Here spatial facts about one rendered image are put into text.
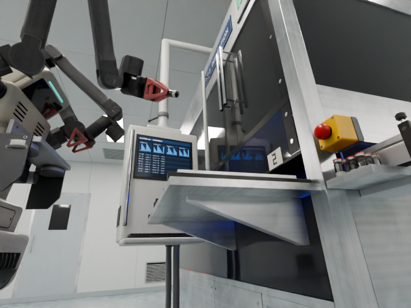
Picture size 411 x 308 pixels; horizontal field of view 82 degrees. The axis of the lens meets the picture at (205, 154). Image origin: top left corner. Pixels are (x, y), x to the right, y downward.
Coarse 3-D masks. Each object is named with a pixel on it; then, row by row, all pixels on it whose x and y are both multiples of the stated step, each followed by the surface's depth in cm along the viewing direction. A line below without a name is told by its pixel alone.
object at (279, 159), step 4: (280, 148) 81; (272, 152) 85; (276, 152) 83; (280, 152) 81; (268, 156) 87; (272, 156) 85; (276, 156) 82; (280, 156) 80; (268, 160) 87; (272, 160) 85; (276, 160) 82; (280, 160) 80; (268, 164) 87; (272, 164) 85; (276, 164) 82; (272, 168) 85
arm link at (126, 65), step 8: (128, 56) 78; (120, 64) 80; (128, 64) 79; (136, 64) 79; (120, 72) 78; (128, 72) 79; (136, 72) 79; (112, 80) 75; (120, 80) 76; (120, 88) 77
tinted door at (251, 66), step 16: (256, 16) 109; (256, 32) 107; (240, 48) 124; (256, 48) 106; (240, 64) 122; (256, 64) 105; (272, 64) 92; (240, 80) 121; (256, 80) 104; (272, 80) 91; (240, 96) 119; (256, 96) 103; (272, 96) 90; (240, 112) 118; (256, 112) 102; (240, 128) 116
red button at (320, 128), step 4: (320, 124) 60; (324, 124) 60; (316, 128) 60; (320, 128) 59; (324, 128) 58; (328, 128) 58; (316, 132) 60; (320, 132) 59; (324, 132) 58; (328, 132) 58; (316, 136) 60; (320, 136) 59; (324, 136) 59
